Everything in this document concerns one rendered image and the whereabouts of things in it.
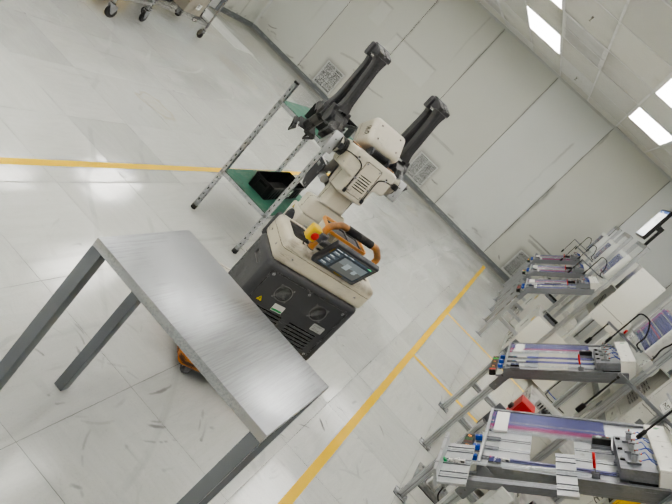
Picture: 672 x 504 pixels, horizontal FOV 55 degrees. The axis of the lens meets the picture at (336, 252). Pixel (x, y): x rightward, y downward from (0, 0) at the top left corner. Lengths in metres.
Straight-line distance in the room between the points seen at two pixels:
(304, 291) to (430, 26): 9.30
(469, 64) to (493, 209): 2.49
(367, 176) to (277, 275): 0.65
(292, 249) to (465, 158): 8.85
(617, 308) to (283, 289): 5.03
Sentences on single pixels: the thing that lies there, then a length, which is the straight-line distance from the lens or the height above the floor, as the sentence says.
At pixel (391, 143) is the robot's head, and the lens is 3.13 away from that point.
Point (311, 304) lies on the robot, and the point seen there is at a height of 0.60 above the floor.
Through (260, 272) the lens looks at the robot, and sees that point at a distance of 2.84.
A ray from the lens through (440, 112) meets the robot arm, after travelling 3.36.
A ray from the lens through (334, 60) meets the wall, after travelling 12.21.
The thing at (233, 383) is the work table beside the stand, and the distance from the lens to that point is 1.75.
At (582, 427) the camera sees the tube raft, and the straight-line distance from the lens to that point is 3.34.
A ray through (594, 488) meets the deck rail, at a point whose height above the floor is 1.01.
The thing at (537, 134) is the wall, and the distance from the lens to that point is 11.41.
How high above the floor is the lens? 1.71
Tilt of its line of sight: 17 degrees down
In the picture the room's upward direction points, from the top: 44 degrees clockwise
